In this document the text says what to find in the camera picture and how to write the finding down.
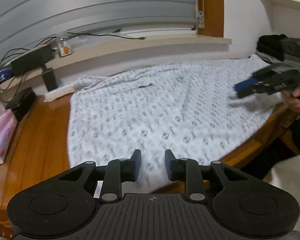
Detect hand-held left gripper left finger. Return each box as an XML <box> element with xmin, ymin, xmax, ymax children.
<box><xmin>47</xmin><ymin>149</ymin><xmax>142</xmax><ymax>203</ymax></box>

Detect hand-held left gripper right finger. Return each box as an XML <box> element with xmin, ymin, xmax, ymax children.
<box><xmin>165</xmin><ymin>149</ymin><xmax>259</xmax><ymax>203</ymax></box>

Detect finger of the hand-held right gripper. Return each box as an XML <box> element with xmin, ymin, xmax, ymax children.
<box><xmin>234</xmin><ymin>78</ymin><xmax>262</xmax><ymax>92</ymax></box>
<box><xmin>237</xmin><ymin>87</ymin><xmax>268</xmax><ymax>99</ymax></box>

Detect white patterned shirt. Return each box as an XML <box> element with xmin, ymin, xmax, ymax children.
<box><xmin>69</xmin><ymin>54</ymin><xmax>288</xmax><ymax>188</ymax></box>

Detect person's right hand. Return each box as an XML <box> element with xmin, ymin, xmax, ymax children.
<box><xmin>282</xmin><ymin>79</ymin><xmax>300</xmax><ymax>112</ymax></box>

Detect grey folded garment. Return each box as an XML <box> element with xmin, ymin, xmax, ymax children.
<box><xmin>254</xmin><ymin>52</ymin><xmax>275</xmax><ymax>64</ymax></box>

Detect black folded garment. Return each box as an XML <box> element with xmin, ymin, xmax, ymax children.
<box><xmin>256</xmin><ymin>42</ymin><xmax>285</xmax><ymax>59</ymax></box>

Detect person's beige trousers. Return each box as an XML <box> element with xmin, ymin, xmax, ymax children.
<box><xmin>261</xmin><ymin>151</ymin><xmax>300</xmax><ymax>195</ymax></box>

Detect white power strip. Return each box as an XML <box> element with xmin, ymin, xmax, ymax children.
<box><xmin>43</xmin><ymin>84</ymin><xmax>75</xmax><ymax>103</ymax></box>

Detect black plug-in charger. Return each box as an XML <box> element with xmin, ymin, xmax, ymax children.
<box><xmin>42</xmin><ymin>67</ymin><xmax>58</xmax><ymax>92</ymax></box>

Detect black hard case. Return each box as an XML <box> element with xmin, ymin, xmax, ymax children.
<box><xmin>5</xmin><ymin>87</ymin><xmax>37</xmax><ymax>122</ymax></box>

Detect glass jar orange label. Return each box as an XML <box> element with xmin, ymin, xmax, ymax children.
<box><xmin>55</xmin><ymin>35</ymin><xmax>73</xmax><ymax>58</ymax></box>

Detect pink tissue pack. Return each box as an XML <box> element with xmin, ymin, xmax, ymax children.
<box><xmin>0</xmin><ymin>102</ymin><xmax>18</xmax><ymax>168</ymax></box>

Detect black power brick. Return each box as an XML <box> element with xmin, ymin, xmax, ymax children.
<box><xmin>11</xmin><ymin>44</ymin><xmax>53</xmax><ymax>76</ymax></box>

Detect blue snack packet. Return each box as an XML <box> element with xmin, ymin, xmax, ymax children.
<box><xmin>0</xmin><ymin>69</ymin><xmax>13</xmax><ymax>82</ymax></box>

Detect grey window blind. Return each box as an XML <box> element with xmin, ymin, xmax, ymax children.
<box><xmin>0</xmin><ymin>0</ymin><xmax>199</xmax><ymax>70</ymax></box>

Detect blind cord with clear pull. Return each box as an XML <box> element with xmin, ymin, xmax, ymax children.
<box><xmin>197</xmin><ymin>0</ymin><xmax>206</xmax><ymax>30</ymax></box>

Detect wooden window frame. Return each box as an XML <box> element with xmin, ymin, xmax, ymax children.
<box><xmin>196</xmin><ymin>0</ymin><xmax>225</xmax><ymax>38</ymax></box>

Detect black USB cable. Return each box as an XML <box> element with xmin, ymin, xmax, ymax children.
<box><xmin>67</xmin><ymin>31</ymin><xmax>147</xmax><ymax>41</ymax></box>

